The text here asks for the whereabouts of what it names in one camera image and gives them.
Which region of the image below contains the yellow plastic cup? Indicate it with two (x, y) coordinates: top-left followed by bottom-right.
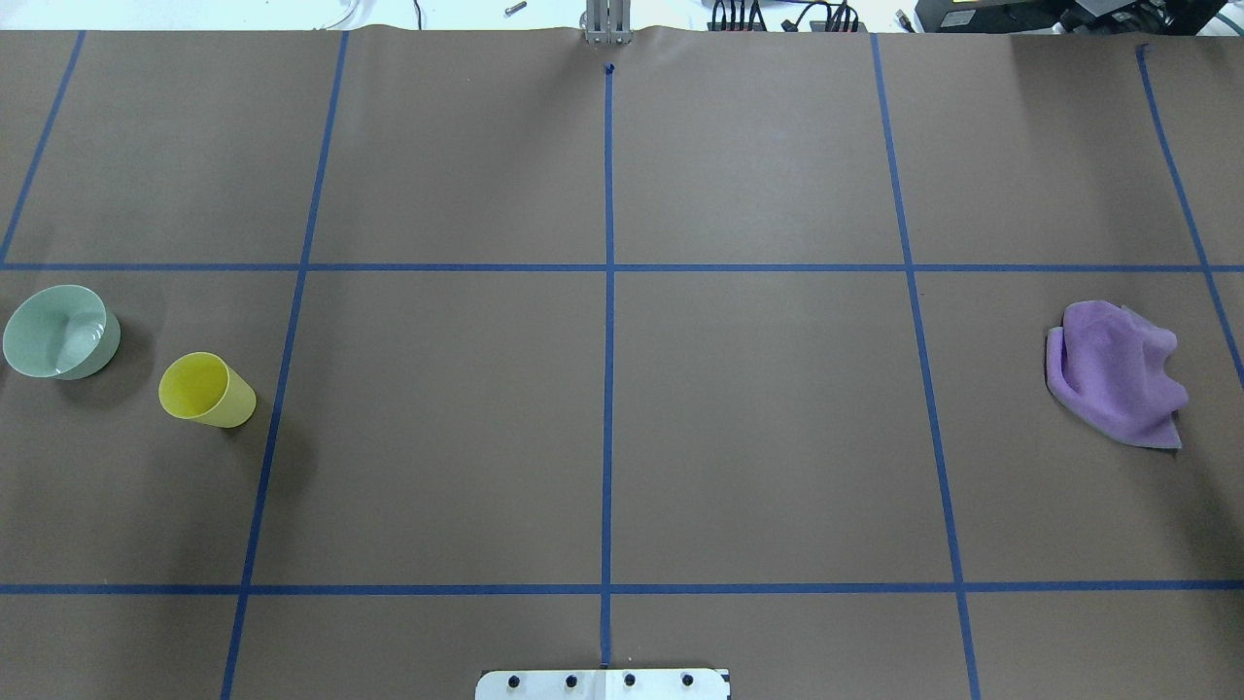
(158, 353), (258, 429)

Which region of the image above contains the purple microfiber cloth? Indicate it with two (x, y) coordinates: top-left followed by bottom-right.
(1045, 298), (1191, 451)

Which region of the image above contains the light green ceramic bowl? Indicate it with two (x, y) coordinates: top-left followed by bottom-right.
(2, 283), (121, 380)

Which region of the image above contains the black power strip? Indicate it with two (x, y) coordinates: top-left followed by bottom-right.
(699, 1), (868, 34)

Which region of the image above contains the black device on desk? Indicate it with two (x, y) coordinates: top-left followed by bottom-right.
(916, 1), (1229, 36)

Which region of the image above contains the aluminium frame post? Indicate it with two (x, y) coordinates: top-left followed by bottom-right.
(581, 0), (634, 46)

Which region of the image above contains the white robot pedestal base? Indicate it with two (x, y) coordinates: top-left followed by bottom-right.
(474, 668), (731, 699)

